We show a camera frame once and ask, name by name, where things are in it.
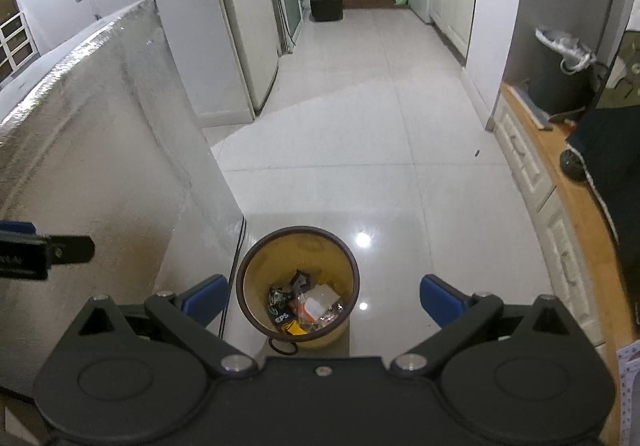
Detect white refrigerator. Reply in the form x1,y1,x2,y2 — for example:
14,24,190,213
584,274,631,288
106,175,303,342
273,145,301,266
206,0,281,123

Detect black cable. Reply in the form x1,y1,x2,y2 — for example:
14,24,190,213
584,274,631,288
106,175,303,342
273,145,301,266
219,218,247,338

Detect round yellow-lined trash bin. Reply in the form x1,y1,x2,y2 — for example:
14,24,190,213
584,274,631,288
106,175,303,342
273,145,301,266
236,226,361,357

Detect grey flat tray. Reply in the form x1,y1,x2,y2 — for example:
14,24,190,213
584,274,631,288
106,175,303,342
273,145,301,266
512,86,554,131

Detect clear plastic packaging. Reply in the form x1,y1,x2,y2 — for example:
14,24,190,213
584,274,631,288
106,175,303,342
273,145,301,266
300,283,342,322

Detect dark grey bin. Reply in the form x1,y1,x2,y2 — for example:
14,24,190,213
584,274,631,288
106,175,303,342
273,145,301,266
527,33,598,120

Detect light patterned cloth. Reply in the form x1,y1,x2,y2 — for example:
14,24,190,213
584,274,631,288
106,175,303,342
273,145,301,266
617,340,640,446

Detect dark blue cloth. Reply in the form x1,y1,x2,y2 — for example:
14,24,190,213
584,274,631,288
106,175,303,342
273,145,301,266
565,103,640,248

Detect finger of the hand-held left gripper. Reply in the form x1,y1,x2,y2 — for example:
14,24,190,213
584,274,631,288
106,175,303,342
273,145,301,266
0,222,95,267

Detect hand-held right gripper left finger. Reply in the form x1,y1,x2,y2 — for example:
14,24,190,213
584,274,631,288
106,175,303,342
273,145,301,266
70,274,258,377

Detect black round object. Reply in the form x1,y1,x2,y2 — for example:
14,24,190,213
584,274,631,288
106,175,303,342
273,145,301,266
560,148,586,180

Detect white cabinet with wooden top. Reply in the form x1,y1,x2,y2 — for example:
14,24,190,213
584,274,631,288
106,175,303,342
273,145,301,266
487,81,640,364

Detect black printed snack packet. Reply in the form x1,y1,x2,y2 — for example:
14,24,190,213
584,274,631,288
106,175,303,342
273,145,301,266
269,286,297,332

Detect black crate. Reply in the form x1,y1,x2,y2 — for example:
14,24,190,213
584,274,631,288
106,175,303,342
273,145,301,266
310,0,345,23

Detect silver foil covered table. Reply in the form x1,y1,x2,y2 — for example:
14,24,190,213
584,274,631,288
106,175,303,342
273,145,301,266
0,0,246,407

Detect white lattice cabinet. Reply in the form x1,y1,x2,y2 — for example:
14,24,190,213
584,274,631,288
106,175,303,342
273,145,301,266
0,11,39,83

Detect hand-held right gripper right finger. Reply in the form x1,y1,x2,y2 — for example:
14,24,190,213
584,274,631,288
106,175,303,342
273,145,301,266
391,274,583,376

